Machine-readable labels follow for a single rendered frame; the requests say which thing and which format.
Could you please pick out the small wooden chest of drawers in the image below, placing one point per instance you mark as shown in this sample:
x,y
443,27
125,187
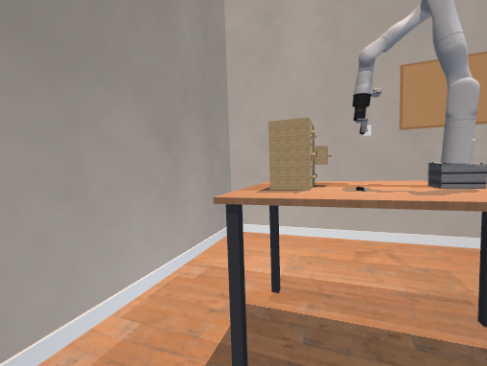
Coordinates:
x,y
289,154

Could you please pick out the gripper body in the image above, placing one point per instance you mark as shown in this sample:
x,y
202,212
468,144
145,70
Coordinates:
x,y
362,94

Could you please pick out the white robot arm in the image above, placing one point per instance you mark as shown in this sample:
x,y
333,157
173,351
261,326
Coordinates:
x,y
451,50

